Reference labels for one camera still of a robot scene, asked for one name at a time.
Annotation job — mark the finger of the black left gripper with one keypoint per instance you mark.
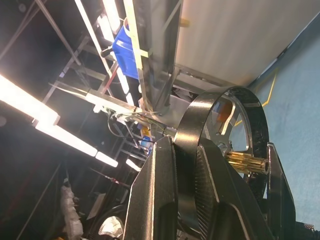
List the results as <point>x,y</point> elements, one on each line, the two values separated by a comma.
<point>280,195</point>

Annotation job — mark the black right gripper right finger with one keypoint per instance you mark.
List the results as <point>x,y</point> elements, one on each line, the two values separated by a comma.
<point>225,200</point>

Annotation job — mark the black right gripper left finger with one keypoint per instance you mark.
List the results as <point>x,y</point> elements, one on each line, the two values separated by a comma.
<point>152,195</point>

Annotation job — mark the black spoked motor rotor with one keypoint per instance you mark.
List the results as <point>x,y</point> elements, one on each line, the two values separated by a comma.
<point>195,112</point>

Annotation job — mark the short bright ceiling light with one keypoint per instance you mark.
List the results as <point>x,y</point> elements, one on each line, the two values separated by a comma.
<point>133,165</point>

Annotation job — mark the white crumpled object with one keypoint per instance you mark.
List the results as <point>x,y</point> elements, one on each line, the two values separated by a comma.
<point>110,225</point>

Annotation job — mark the white wrapped bundle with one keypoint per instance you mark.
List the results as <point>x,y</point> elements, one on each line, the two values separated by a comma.
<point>71,215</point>

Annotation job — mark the blue table cover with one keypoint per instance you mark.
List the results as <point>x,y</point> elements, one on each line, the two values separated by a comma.
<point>300,112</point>

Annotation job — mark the blue plastic bin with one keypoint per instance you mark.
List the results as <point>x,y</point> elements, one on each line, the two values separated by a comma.
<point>125,57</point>

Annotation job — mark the long bright ceiling light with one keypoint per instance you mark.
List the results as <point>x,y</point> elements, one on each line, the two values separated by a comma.
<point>25,105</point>

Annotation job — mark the grey metal frame column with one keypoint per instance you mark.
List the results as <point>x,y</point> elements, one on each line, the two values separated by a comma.
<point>155,62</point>

